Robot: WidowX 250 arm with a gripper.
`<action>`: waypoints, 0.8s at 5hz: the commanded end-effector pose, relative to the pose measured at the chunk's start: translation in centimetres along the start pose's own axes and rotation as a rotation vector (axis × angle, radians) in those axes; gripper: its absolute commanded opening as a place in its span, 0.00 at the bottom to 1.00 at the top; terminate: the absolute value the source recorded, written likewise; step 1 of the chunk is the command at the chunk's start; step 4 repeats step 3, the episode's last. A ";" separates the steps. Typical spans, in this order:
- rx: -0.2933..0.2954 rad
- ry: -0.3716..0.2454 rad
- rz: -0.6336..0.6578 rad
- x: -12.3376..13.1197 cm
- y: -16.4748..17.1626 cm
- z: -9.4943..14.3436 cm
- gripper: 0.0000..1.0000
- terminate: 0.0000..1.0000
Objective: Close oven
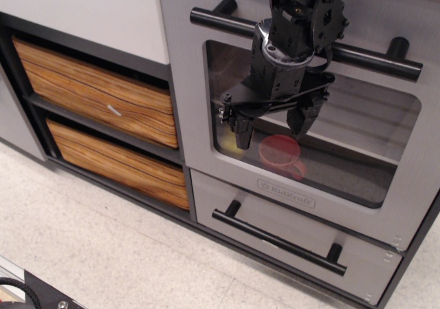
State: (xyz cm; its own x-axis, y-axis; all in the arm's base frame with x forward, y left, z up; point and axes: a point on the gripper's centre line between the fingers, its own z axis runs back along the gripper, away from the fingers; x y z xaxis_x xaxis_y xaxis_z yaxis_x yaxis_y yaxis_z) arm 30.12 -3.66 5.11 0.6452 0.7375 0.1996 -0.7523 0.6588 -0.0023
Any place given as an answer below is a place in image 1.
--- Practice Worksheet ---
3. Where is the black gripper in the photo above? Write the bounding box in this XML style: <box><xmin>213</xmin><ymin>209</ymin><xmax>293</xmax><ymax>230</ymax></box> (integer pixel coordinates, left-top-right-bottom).
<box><xmin>212</xmin><ymin>45</ymin><xmax>335</xmax><ymax>150</ymax></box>

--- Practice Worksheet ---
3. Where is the grey toy oven door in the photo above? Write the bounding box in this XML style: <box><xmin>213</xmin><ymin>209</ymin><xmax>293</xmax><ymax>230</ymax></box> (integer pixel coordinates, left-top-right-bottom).
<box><xmin>161</xmin><ymin>0</ymin><xmax>439</xmax><ymax>251</ymax></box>

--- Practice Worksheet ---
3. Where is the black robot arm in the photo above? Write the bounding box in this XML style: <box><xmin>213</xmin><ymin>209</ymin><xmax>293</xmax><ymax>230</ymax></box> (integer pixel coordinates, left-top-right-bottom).
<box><xmin>219</xmin><ymin>0</ymin><xmax>348</xmax><ymax>150</ymax></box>

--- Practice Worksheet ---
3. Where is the grey oven rack tray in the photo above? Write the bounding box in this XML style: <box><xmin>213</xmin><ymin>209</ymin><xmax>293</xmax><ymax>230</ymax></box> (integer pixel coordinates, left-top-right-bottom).
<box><xmin>256</xmin><ymin>74</ymin><xmax>420</xmax><ymax>167</ymax></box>

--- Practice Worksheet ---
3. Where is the grey lower oven drawer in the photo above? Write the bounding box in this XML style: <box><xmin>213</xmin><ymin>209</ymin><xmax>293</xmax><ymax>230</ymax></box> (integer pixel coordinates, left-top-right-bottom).
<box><xmin>191</xmin><ymin>171</ymin><xmax>402</xmax><ymax>306</ymax></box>

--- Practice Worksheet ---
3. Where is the red toy cup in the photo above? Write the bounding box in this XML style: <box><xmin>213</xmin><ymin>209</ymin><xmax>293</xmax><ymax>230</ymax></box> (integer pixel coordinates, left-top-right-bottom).
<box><xmin>258</xmin><ymin>134</ymin><xmax>307</xmax><ymax>180</ymax></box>

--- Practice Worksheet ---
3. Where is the yellow toy bell pepper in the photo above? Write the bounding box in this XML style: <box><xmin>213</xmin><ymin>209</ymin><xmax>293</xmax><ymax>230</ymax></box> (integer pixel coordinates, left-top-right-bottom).
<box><xmin>219</xmin><ymin>129</ymin><xmax>245</xmax><ymax>154</ymax></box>

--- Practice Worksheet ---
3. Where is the lower wood-pattern storage bin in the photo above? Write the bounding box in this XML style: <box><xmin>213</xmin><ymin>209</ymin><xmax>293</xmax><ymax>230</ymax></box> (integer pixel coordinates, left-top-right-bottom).
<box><xmin>46</xmin><ymin>118</ymin><xmax>190</xmax><ymax>211</ymax></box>

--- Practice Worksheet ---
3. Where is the wood-pattern storage bin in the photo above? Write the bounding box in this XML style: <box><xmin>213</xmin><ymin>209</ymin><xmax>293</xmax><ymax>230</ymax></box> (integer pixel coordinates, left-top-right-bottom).
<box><xmin>46</xmin><ymin>118</ymin><xmax>190</xmax><ymax>211</ymax></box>
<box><xmin>12</xmin><ymin>36</ymin><xmax>178</xmax><ymax>149</ymax></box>

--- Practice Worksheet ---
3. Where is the upper wood-pattern storage bin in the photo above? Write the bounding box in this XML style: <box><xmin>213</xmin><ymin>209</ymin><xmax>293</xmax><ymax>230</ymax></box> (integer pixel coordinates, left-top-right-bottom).
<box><xmin>12</xmin><ymin>36</ymin><xmax>178</xmax><ymax>149</ymax></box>

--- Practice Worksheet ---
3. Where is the dark grey toy kitchen cabinet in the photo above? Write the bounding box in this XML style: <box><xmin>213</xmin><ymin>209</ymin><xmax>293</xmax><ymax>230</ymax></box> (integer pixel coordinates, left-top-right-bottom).
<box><xmin>1</xmin><ymin>0</ymin><xmax>439</xmax><ymax>308</ymax></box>

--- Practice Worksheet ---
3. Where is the black oven door handle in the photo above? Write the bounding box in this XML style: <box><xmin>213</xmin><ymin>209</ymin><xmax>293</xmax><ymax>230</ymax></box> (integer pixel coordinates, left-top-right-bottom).
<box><xmin>190</xmin><ymin>0</ymin><xmax>423</xmax><ymax>82</ymax></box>

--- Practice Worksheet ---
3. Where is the black drawer handle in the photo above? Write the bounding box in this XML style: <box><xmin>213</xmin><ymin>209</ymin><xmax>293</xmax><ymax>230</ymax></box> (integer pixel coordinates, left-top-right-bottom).
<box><xmin>212</xmin><ymin>200</ymin><xmax>347</xmax><ymax>276</ymax></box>

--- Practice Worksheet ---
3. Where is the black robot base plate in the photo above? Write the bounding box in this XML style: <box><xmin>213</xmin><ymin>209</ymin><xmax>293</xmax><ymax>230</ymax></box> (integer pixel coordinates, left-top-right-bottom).
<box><xmin>24</xmin><ymin>270</ymin><xmax>84</xmax><ymax>309</ymax></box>

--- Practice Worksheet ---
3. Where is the black braided cable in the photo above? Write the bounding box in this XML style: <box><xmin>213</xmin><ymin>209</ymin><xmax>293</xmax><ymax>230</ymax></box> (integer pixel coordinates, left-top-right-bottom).
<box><xmin>0</xmin><ymin>276</ymin><xmax>49</xmax><ymax>309</ymax></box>

